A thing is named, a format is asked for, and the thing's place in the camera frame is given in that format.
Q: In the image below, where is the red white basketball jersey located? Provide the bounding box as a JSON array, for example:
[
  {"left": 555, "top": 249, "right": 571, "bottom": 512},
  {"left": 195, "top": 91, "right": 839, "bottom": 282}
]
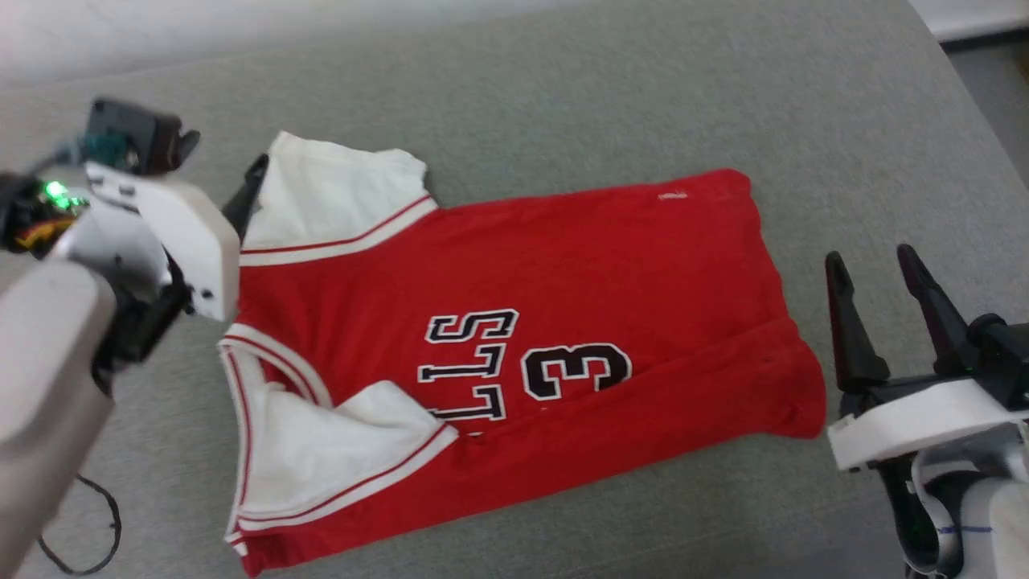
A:
[{"left": 218, "top": 131, "right": 828, "bottom": 578}]

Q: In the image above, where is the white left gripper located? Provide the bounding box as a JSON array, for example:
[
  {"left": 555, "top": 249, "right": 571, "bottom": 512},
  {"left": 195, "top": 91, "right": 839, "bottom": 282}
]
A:
[{"left": 84, "top": 153, "right": 270, "bottom": 323}]

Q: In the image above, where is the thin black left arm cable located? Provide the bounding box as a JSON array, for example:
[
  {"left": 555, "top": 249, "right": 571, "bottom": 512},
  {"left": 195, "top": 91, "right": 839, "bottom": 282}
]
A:
[{"left": 35, "top": 474, "right": 123, "bottom": 577}]

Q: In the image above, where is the grey fabric sofa cushion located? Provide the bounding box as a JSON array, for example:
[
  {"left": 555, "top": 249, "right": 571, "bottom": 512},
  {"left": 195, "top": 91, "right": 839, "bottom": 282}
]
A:
[{"left": 0, "top": 0, "right": 1029, "bottom": 579}]

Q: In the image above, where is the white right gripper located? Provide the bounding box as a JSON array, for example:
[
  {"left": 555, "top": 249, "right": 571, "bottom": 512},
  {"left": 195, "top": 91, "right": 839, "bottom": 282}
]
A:
[{"left": 824, "top": 244, "right": 1029, "bottom": 473}]

